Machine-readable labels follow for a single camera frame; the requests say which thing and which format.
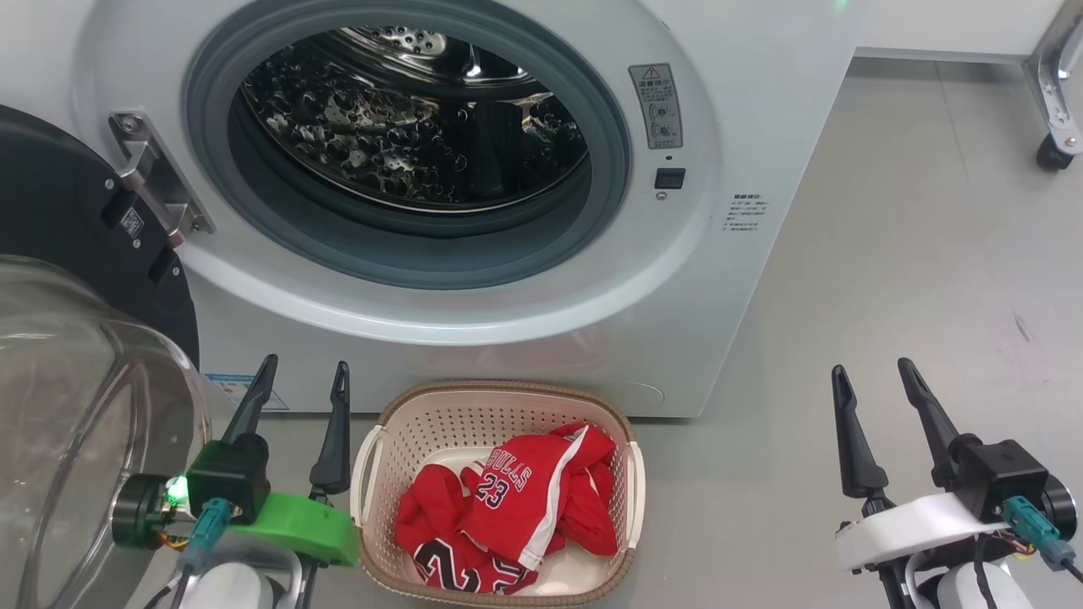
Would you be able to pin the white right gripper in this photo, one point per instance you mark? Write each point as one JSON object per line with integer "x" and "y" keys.
{"x": 914, "y": 529}

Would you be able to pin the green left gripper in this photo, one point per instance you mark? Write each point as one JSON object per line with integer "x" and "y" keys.
{"x": 313, "y": 529}

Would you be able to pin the red basketball jersey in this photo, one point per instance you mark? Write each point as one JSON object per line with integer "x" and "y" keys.
{"x": 508, "y": 507}

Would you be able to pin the round black glass washer door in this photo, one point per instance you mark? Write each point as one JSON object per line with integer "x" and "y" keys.
{"x": 51, "y": 194}

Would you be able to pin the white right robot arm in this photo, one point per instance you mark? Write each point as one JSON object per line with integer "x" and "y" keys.
{"x": 973, "y": 588}

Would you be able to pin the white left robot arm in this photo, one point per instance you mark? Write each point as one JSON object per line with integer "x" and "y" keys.
{"x": 228, "y": 588}

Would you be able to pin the cream perforated laundry basket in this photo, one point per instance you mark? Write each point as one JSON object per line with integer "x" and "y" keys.
{"x": 440, "y": 414}

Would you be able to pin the white front-load washing machine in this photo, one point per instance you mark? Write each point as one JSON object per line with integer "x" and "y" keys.
{"x": 719, "y": 321}

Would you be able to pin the metal door hinge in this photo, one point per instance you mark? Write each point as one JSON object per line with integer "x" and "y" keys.
{"x": 156, "y": 182}

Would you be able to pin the stainless steel washing machine drum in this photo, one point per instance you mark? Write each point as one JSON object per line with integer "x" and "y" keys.
{"x": 381, "y": 127}

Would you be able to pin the black door lock socket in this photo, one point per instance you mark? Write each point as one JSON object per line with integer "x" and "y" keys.
{"x": 670, "y": 178}

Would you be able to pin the blue energy label sticker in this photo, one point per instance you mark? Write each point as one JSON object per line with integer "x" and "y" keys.
{"x": 222, "y": 391}

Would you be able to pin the grey warning label sticker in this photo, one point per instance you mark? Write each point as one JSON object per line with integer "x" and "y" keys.
{"x": 656, "y": 106}

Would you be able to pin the white partition panel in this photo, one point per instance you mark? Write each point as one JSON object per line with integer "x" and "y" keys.
{"x": 948, "y": 25}

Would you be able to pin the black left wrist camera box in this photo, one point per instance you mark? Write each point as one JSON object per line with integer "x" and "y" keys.
{"x": 228, "y": 478}

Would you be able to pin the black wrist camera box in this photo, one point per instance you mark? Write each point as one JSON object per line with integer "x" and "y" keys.
{"x": 228, "y": 478}
{"x": 1003, "y": 474}

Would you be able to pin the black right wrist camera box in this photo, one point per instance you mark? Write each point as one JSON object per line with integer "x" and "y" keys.
{"x": 1003, "y": 474}

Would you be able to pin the metal bracket leg with caster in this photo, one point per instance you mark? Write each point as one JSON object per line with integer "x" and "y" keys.
{"x": 1058, "y": 93}

